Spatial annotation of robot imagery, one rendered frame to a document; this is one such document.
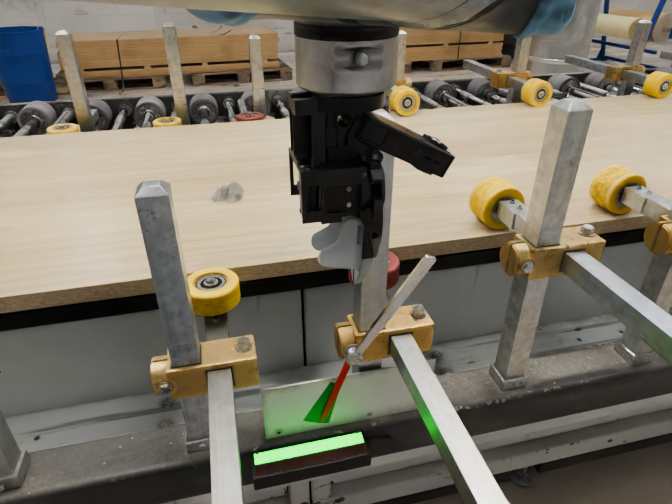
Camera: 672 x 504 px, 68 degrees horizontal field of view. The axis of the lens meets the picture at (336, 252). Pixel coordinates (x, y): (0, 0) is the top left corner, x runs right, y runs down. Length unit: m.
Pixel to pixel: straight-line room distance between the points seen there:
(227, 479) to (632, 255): 0.94
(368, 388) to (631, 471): 1.20
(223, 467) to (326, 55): 0.42
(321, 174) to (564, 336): 0.83
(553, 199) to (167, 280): 0.49
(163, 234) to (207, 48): 5.84
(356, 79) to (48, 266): 0.61
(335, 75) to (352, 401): 0.50
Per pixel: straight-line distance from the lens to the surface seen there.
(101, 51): 6.40
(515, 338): 0.83
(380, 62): 0.44
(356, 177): 0.46
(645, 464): 1.88
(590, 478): 1.77
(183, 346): 0.66
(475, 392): 0.88
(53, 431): 1.02
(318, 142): 0.46
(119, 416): 1.00
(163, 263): 0.59
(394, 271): 0.76
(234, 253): 0.82
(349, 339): 0.69
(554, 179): 0.70
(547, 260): 0.75
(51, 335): 0.95
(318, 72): 0.43
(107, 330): 0.93
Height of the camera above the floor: 1.31
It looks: 31 degrees down
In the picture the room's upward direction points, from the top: straight up
